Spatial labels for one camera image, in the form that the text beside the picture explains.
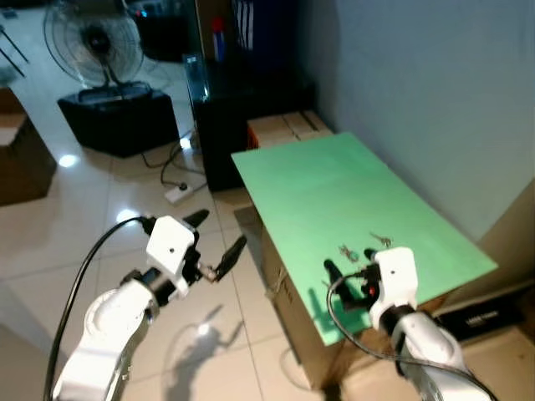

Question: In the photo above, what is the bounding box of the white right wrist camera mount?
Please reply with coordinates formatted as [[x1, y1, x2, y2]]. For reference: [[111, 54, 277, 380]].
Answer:
[[368, 246, 418, 331]]

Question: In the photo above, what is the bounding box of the blue bottle with red cap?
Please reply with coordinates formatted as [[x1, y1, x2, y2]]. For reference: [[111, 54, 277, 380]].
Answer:
[[211, 16, 227, 64]]

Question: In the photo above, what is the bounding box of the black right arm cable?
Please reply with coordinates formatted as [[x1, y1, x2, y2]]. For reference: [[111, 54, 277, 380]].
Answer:
[[326, 274, 500, 401]]

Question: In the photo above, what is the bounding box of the black cabinet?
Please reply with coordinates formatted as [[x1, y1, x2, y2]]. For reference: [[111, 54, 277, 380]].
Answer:
[[191, 57, 318, 193]]

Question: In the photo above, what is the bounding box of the black desk with clutter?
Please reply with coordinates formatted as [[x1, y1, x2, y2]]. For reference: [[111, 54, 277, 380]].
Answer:
[[125, 0, 203, 61]]

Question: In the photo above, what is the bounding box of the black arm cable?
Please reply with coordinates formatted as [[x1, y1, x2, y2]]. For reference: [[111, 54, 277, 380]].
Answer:
[[43, 216, 156, 401], [326, 274, 500, 401]]

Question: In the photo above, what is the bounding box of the clear plastic container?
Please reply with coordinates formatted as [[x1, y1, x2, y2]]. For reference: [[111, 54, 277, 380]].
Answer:
[[181, 53, 211, 102]]

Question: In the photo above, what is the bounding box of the black case under fan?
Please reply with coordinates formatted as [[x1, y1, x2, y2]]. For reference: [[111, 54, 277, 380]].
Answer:
[[57, 82, 181, 159]]

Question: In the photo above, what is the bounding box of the green table cover board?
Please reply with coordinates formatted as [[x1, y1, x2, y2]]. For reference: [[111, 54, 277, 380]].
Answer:
[[232, 132, 500, 346]]

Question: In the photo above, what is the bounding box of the black floor cable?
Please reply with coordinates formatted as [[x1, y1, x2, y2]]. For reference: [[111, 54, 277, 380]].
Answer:
[[138, 125, 206, 190]]

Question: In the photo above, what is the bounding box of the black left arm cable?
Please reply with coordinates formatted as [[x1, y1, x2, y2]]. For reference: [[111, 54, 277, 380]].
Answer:
[[43, 216, 156, 401]]

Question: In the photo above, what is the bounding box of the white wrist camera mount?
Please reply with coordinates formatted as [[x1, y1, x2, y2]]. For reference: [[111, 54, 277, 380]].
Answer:
[[368, 246, 418, 331], [146, 216, 201, 278]]

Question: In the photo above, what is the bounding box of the black floor fan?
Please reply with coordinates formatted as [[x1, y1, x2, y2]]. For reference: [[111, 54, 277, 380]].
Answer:
[[43, 0, 146, 93]]

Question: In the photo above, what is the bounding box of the flat black printed box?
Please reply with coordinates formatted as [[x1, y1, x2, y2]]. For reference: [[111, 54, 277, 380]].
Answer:
[[435, 288, 535, 340]]

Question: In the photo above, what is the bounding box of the dark blue printed banner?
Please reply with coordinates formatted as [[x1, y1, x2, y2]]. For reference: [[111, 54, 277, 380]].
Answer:
[[232, 0, 295, 69]]

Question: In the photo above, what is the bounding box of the brown wooden box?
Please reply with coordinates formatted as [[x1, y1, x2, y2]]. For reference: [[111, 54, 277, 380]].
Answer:
[[0, 87, 59, 208]]

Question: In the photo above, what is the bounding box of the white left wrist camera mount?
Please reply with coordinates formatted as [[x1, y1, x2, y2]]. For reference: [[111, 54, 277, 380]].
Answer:
[[146, 216, 201, 278]]

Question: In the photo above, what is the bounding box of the white power strip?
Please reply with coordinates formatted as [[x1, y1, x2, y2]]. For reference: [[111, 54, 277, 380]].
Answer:
[[165, 184, 196, 206]]

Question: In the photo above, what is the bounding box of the key with green tag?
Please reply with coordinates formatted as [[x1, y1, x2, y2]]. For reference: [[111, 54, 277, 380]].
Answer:
[[338, 243, 361, 262]]

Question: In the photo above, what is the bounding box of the large cardboard box table base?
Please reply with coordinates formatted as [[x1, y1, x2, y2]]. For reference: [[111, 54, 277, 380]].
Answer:
[[257, 224, 456, 391]]

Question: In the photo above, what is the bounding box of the taped brown cardboard box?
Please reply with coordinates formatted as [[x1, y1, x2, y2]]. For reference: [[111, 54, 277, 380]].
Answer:
[[247, 109, 334, 150]]

